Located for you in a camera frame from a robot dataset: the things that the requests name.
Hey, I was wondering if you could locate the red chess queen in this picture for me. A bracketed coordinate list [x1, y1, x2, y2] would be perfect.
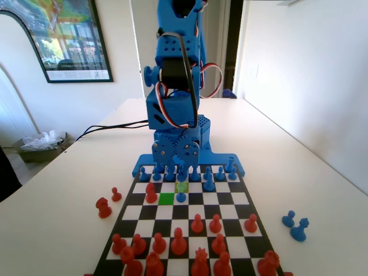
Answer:
[190, 247, 210, 276]

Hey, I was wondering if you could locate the blue knight off board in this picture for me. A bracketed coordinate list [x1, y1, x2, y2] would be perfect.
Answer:
[290, 217, 309, 242]

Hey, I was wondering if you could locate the clear plastic bag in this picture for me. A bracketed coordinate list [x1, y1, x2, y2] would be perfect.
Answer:
[20, 129, 66, 151]

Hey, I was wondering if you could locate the red chess rook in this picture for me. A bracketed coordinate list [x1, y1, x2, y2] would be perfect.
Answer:
[257, 250, 281, 276]
[119, 246, 144, 276]

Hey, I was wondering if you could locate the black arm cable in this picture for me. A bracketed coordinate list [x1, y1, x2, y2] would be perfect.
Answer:
[156, 28, 200, 129]

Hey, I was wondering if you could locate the red chess bishop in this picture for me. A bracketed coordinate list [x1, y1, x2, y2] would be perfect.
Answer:
[213, 251, 232, 276]

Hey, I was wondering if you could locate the red chess knight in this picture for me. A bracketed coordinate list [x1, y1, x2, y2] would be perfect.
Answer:
[95, 197, 113, 219]
[145, 251, 165, 276]

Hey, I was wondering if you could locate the red white black servo wire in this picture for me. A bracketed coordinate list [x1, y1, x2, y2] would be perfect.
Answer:
[194, 0, 209, 38]
[155, 82, 191, 129]
[200, 63, 224, 99]

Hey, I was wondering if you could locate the framed wall poster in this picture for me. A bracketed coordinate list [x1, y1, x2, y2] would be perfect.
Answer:
[0, 0, 114, 84]

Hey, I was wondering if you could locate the row of blue chess pieces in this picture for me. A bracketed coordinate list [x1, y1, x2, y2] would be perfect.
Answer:
[131, 152, 247, 178]

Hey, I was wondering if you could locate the black white chessboard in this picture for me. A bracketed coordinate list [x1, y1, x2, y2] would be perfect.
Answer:
[93, 163, 285, 276]

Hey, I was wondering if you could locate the black power cable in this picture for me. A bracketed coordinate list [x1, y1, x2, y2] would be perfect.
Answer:
[74, 120, 149, 143]
[85, 125, 150, 135]

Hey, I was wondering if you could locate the cardboard box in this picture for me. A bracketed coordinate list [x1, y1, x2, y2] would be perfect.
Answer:
[13, 131, 72, 163]

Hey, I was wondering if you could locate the red pawn near blue row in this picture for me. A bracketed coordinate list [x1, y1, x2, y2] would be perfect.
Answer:
[145, 182, 158, 204]

